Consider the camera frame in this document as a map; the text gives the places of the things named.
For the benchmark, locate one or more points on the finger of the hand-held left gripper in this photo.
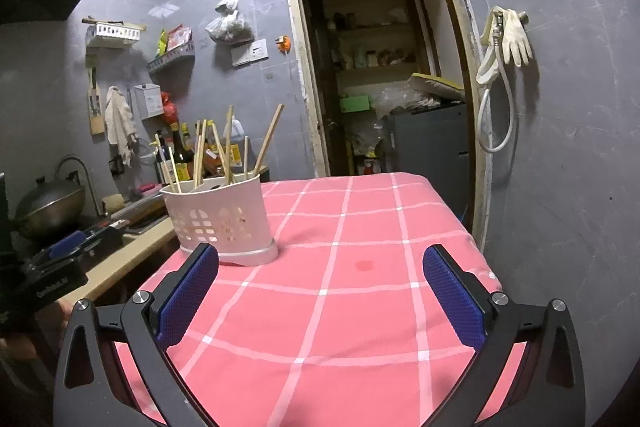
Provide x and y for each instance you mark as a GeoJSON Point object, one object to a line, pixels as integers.
{"type": "Point", "coordinates": [65, 243]}

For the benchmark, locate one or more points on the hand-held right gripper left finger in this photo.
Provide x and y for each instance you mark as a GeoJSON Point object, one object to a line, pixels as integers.
{"type": "Point", "coordinates": [187, 294]}

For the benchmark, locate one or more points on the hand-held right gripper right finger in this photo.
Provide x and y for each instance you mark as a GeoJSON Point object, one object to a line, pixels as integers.
{"type": "Point", "coordinates": [452, 299]}

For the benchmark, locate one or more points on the white plastic utensil holder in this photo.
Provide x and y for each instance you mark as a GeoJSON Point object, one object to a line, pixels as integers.
{"type": "Point", "coordinates": [225, 217]}

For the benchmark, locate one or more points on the group of wooden chopsticks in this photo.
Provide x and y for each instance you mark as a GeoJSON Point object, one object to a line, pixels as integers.
{"type": "Point", "coordinates": [227, 147]}

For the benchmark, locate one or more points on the person's left hand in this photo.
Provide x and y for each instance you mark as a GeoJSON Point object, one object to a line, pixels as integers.
{"type": "Point", "coordinates": [52, 322]}

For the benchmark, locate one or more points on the dark wok with lid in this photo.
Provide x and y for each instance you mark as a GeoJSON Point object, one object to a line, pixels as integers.
{"type": "Point", "coordinates": [50, 207]}

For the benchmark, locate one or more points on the tape roll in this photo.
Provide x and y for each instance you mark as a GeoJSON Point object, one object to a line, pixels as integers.
{"type": "Point", "coordinates": [113, 205]}

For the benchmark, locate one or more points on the beige kitchen counter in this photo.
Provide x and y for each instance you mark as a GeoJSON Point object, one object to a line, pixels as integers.
{"type": "Point", "coordinates": [130, 252]}

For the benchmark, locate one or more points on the curved grey faucet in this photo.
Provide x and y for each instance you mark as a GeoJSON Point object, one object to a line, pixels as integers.
{"type": "Point", "coordinates": [87, 177]}

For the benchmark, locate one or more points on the pink sponge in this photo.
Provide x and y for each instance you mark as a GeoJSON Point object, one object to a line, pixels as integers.
{"type": "Point", "coordinates": [146, 190]}

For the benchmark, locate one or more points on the pink checked tablecloth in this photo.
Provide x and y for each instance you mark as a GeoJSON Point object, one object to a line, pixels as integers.
{"type": "Point", "coordinates": [350, 332]}

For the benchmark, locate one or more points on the dark soy sauce bottle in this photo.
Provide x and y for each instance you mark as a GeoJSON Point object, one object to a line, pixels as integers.
{"type": "Point", "coordinates": [162, 162]}

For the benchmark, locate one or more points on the hanging white towel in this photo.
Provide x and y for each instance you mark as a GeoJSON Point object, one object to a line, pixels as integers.
{"type": "Point", "coordinates": [120, 122]}

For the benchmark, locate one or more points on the hanging wooden board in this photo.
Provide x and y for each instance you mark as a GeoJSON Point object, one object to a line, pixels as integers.
{"type": "Point", "coordinates": [96, 107]}

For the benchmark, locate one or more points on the dark bottle yellow label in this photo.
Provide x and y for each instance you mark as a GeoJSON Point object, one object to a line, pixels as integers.
{"type": "Point", "coordinates": [181, 152]}

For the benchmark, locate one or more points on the grey cabinet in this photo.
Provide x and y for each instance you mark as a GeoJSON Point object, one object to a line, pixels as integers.
{"type": "Point", "coordinates": [430, 157]}

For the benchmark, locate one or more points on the large cooking oil jug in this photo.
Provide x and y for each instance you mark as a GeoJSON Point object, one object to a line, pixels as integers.
{"type": "Point", "coordinates": [236, 142]}

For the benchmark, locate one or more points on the red plastic bag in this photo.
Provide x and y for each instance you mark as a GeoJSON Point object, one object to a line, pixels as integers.
{"type": "Point", "coordinates": [169, 109]}

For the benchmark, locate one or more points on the crumpled clear plastic bag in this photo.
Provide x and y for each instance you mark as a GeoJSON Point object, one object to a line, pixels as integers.
{"type": "Point", "coordinates": [400, 99]}

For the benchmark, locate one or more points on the yellow woven sack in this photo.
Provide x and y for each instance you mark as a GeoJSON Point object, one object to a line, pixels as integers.
{"type": "Point", "coordinates": [435, 86]}

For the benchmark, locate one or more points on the green box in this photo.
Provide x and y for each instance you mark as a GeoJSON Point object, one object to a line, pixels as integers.
{"type": "Point", "coordinates": [355, 104]}

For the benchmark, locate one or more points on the seasoning packets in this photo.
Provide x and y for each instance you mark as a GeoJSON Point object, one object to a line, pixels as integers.
{"type": "Point", "coordinates": [175, 39]}

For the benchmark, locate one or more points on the white rubber glove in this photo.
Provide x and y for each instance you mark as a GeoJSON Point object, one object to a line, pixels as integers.
{"type": "Point", "coordinates": [517, 39]}

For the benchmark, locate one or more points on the hanging clear plastic bag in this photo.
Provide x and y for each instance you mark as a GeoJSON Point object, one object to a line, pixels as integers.
{"type": "Point", "coordinates": [227, 24]}

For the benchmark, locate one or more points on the wooden storage shelf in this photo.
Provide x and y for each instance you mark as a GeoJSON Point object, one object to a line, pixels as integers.
{"type": "Point", "coordinates": [370, 27]}

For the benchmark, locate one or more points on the white wall box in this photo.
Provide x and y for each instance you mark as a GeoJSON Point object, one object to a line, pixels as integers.
{"type": "Point", "coordinates": [148, 103]}

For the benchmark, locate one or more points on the grey wall shelf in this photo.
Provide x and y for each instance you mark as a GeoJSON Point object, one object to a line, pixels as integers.
{"type": "Point", "coordinates": [172, 59]}

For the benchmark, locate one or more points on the white wall rack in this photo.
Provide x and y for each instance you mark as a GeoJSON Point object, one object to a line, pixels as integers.
{"type": "Point", "coordinates": [117, 32]}

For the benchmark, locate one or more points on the white wall switch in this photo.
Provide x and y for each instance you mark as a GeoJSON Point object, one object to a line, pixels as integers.
{"type": "Point", "coordinates": [250, 53]}

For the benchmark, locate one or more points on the wooden door frame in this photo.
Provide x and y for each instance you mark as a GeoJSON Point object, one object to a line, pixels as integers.
{"type": "Point", "coordinates": [295, 57]}

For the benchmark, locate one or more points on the orange wall hook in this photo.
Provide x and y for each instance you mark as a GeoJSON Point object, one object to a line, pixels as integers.
{"type": "Point", "coordinates": [284, 43]}

